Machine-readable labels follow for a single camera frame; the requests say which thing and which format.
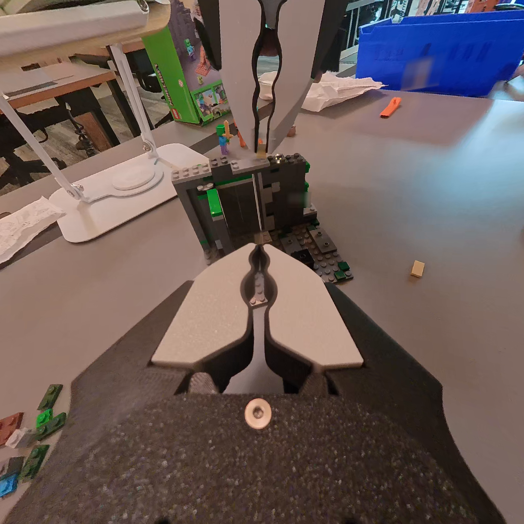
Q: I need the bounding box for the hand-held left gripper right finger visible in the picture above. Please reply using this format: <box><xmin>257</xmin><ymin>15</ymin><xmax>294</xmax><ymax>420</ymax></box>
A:
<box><xmin>262</xmin><ymin>244</ymin><xmax>364</xmax><ymax>389</ymax></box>

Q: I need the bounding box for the green zombie toy minifigure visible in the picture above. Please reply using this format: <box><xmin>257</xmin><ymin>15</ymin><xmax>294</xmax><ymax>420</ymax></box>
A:
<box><xmin>216</xmin><ymin>123</ymin><xmax>237</xmax><ymax>156</ymax></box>

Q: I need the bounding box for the white desk lamp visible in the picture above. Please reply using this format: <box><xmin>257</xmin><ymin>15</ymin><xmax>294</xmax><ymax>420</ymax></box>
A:
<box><xmin>0</xmin><ymin>0</ymin><xmax>211</xmax><ymax>245</ymax></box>

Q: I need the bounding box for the brown toy brick plate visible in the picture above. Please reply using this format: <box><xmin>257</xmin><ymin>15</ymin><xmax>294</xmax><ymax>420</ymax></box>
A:
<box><xmin>0</xmin><ymin>412</ymin><xmax>25</xmax><ymax>447</ymax></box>

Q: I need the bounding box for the white crumpled paper bag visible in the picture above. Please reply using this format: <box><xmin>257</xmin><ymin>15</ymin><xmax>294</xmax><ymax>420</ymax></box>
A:
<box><xmin>258</xmin><ymin>71</ymin><xmax>388</xmax><ymax>114</ymax></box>

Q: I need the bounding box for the white crumpled paper sheet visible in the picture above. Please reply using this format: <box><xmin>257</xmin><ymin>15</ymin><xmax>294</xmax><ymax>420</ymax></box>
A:
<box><xmin>0</xmin><ymin>195</ymin><xmax>67</xmax><ymax>265</ymax></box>

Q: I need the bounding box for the green toy brick set box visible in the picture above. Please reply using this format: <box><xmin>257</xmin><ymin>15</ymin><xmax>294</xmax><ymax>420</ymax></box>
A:
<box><xmin>141</xmin><ymin>0</ymin><xmax>235</xmax><ymax>127</ymax></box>

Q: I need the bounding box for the grey toy brick dungeon model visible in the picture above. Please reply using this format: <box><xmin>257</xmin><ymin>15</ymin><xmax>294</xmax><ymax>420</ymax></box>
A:
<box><xmin>171</xmin><ymin>152</ymin><xmax>355</xmax><ymax>307</ymax></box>

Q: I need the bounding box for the dark grey toy brick tile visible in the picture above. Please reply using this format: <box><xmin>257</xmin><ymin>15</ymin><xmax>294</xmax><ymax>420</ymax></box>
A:
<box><xmin>0</xmin><ymin>456</ymin><xmax>25</xmax><ymax>478</ymax></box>

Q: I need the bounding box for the dark green toy brick plate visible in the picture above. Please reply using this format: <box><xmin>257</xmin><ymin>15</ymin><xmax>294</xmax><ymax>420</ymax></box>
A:
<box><xmin>18</xmin><ymin>445</ymin><xmax>51</xmax><ymax>481</ymax></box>
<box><xmin>37</xmin><ymin>383</ymin><xmax>64</xmax><ymax>412</ymax></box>
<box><xmin>35</xmin><ymin>413</ymin><xmax>67</xmax><ymax>441</ymax></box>

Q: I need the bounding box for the blue storage bin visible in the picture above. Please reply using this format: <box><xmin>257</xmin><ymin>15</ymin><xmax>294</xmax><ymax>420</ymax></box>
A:
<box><xmin>355</xmin><ymin>10</ymin><xmax>524</xmax><ymax>100</ymax></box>

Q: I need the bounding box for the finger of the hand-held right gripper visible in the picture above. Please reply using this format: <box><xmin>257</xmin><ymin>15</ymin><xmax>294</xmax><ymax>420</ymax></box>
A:
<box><xmin>219</xmin><ymin>0</ymin><xmax>267</xmax><ymax>155</ymax></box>
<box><xmin>265</xmin><ymin>0</ymin><xmax>326</xmax><ymax>153</ymax></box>

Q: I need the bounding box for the wooden background desk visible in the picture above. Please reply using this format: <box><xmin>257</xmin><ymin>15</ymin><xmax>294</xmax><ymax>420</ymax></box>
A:
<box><xmin>0</xmin><ymin>65</ymin><xmax>119</xmax><ymax>113</ymax></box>

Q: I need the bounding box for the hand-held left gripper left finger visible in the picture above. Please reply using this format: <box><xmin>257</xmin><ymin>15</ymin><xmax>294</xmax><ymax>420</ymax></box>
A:
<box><xmin>151</xmin><ymin>244</ymin><xmax>261</xmax><ymax>394</ymax></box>

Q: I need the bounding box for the orange brick separator tool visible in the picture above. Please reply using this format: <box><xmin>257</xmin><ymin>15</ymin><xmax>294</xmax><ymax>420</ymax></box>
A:
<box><xmin>379</xmin><ymin>97</ymin><xmax>403</xmax><ymax>120</ymax></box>

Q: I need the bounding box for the white toy brick piece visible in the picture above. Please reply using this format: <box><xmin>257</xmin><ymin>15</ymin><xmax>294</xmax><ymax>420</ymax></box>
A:
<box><xmin>6</xmin><ymin>427</ymin><xmax>40</xmax><ymax>449</ymax></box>

